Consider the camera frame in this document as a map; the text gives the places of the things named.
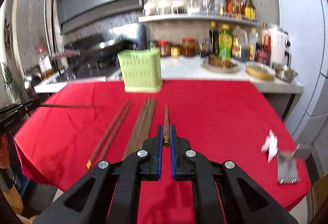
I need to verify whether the gold-capped brown chopstick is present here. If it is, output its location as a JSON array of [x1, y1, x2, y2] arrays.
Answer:
[[163, 105, 170, 147]]

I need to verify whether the small yellow label jar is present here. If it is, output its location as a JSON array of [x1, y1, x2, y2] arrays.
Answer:
[[170, 45, 180, 58]]

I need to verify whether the plate of brown food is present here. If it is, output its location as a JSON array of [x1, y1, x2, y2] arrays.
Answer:
[[202, 54, 239, 73]]

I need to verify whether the tall brown sauce bottle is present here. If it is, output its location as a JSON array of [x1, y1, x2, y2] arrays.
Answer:
[[244, 0, 256, 21]]

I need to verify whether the dark brown chopstick bundle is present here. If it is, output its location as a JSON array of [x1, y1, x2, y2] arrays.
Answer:
[[123, 97, 156, 160]]

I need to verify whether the green label bottle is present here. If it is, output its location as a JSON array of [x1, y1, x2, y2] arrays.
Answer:
[[218, 24, 233, 59]]

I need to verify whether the reddish brown chopstick pair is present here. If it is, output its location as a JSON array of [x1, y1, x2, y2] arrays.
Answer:
[[86, 101, 132, 169]]

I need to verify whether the white jug bottle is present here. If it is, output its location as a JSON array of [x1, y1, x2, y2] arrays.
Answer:
[[231, 25, 250, 62]]

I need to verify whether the white kitchen appliance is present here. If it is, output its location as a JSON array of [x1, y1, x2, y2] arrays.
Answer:
[[268, 24, 290, 65]]

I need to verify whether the red tablecloth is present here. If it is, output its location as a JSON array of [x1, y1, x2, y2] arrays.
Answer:
[[15, 80, 311, 223]]

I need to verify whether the white crumpled paper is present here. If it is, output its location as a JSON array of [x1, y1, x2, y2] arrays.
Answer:
[[261, 130, 278, 163]]

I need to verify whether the glass jar red lid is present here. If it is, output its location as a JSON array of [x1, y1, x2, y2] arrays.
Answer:
[[186, 0, 200, 14]]

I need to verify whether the steel bowl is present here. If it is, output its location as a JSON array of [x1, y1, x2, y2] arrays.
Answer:
[[272, 63, 298, 83]]

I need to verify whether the cooking oil bottle red cap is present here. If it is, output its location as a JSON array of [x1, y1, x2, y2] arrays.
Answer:
[[37, 47, 55, 80]]

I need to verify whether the yellow bowl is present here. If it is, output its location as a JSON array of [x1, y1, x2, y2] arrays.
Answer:
[[245, 61, 276, 81]]

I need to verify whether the white refrigerator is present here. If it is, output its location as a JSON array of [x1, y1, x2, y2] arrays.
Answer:
[[278, 0, 327, 144]]

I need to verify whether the brown sauce jar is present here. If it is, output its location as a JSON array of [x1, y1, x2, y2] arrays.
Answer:
[[181, 38, 195, 57]]

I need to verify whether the wall shelf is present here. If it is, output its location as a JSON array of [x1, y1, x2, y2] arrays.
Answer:
[[138, 14, 261, 27]]

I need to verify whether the green plastic utensil holder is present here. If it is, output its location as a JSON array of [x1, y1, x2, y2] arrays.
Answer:
[[117, 49, 162, 94]]

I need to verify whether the dark soy sauce bottle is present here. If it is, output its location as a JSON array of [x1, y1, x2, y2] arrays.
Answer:
[[209, 21, 218, 55]]

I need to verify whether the red label dark bottle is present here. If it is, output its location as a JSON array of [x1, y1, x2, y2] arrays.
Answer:
[[255, 22, 271, 66]]

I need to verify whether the steel wok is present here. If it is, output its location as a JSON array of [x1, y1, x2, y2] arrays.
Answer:
[[63, 38, 127, 60]]

